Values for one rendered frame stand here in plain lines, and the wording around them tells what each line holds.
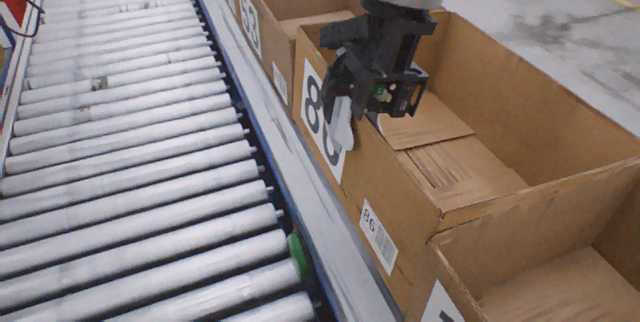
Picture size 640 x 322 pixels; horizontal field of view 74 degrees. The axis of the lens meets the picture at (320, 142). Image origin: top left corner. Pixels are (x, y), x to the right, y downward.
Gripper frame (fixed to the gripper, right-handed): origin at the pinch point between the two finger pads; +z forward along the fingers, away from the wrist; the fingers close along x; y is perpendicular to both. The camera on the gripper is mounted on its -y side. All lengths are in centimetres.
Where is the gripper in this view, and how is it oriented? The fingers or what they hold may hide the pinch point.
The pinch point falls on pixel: (341, 140)
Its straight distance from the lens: 55.7
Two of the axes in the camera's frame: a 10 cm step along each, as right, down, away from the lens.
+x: 9.1, -0.8, 4.1
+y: 3.7, 6.2, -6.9
